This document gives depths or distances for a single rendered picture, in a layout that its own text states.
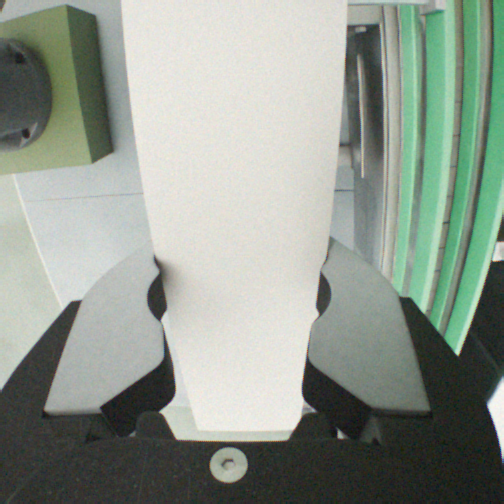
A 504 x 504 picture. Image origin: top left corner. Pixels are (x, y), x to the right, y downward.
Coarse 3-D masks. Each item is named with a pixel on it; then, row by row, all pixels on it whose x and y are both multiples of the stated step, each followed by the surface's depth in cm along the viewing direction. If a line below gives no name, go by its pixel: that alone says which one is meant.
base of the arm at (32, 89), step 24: (0, 48) 25; (24, 48) 27; (0, 72) 24; (24, 72) 27; (0, 96) 25; (24, 96) 28; (48, 96) 31; (0, 120) 26; (24, 120) 29; (48, 120) 34; (0, 144) 29; (24, 144) 33
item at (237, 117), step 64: (128, 0) 6; (192, 0) 7; (256, 0) 7; (320, 0) 7; (128, 64) 7; (192, 64) 7; (256, 64) 7; (320, 64) 7; (192, 128) 8; (256, 128) 8; (320, 128) 8; (192, 192) 9; (256, 192) 9; (320, 192) 9; (192, 256) 11; (256, 256) 11; (320, 256) 11; (192, 320) 12; (256, 320) 12; (192, 384) 14; (256, 384) 14
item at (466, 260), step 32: (480, 0) 20; (480, 32) 22; (480, 64) 23; (480, 96) 25; (480, 128) 26; (480, 160) 27; (480, 192) 28; (480, 224) 29; (448, 256) 36; (480, 256) 29; (448, 288) 37; (480, 288) 31; (448, 320) 38
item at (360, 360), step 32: (352, 256) 10; (320, 288) 10; (352, 288) 9; (384, 288) 9; (320, 320) 8; (352, 320) 8; (384, 320) 7; (320, 352) 7; (352, 352) 7; (384, 352) 7; (320, 384) 6; (352, 384) 6; (384, 384) 6; (416, 384) 6; (352, 416) 6
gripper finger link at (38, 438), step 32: (64, 320) 8; (32, 352) 6; (32, 384) 6; (0, 416) 5; (32, 416) 5; (64, 416) 5; (96, 416) 5; (0, 448) 4; (32, 448) 4; (64, 448) 5; (0, 480) 4
